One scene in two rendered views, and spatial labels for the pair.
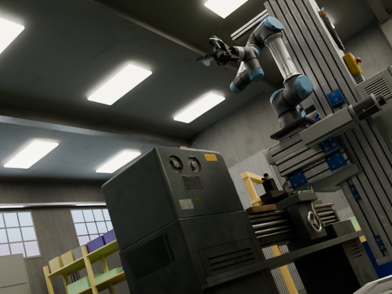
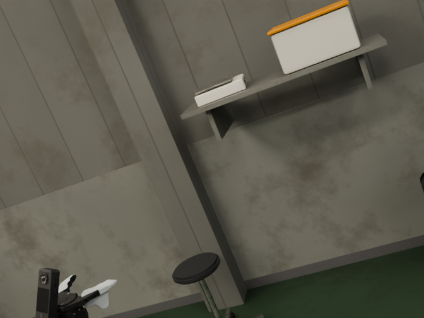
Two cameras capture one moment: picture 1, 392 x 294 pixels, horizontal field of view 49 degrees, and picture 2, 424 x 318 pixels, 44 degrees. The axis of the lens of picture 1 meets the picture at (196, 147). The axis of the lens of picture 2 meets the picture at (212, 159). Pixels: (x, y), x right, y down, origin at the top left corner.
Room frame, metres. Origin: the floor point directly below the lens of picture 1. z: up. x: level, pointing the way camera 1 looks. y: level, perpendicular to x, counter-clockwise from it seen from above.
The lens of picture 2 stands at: (3.18, -0.10, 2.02)
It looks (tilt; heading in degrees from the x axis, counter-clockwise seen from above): 13 degrees down; 167
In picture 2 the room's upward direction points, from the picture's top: 22 degrees counter-clockwise
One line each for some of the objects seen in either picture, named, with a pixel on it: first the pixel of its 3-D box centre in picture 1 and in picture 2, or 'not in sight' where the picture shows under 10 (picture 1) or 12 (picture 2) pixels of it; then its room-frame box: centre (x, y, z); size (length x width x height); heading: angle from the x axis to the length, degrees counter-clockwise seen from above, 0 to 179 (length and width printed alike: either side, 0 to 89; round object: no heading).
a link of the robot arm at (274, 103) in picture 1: (283, 102); not in sight; (2.33, -0.56, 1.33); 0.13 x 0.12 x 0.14; 39
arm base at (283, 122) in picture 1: (290, 121); not in sight; (2.34, -0.55, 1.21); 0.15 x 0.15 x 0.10
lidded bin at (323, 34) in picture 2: not in sight; (315, 36); (0.24, 1.44, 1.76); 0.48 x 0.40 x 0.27; 60
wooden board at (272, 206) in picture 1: (244, 218); not in sight; (2.97, -0.13, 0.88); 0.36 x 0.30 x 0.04; 55
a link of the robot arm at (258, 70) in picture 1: (252, 72); not in sight; (2.08, -0.42, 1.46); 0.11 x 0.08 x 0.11; 39
